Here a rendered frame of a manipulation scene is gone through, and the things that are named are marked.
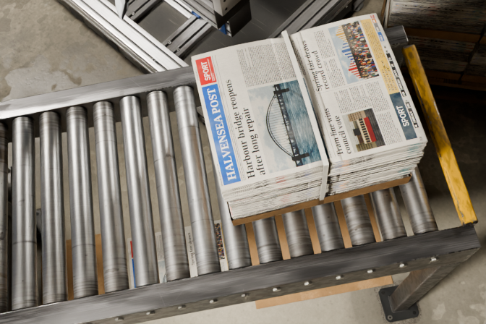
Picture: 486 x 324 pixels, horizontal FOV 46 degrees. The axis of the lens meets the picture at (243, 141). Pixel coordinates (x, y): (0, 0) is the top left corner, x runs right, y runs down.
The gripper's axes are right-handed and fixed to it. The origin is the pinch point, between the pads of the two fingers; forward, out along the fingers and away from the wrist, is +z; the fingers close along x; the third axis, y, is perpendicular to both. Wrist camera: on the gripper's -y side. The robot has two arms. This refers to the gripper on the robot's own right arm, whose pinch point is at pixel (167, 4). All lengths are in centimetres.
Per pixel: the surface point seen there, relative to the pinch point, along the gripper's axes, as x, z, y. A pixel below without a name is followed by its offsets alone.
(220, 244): -9, 4, 123
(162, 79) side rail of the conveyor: -0.4, -15.8, 44.0
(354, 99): -28.4, 17.6, 16.8
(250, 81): -12.7, 6.6, 18.8
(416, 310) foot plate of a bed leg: -60, 49, 116
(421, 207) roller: -40, 35, 38
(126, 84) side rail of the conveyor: 7.9, -17.7, 45.2
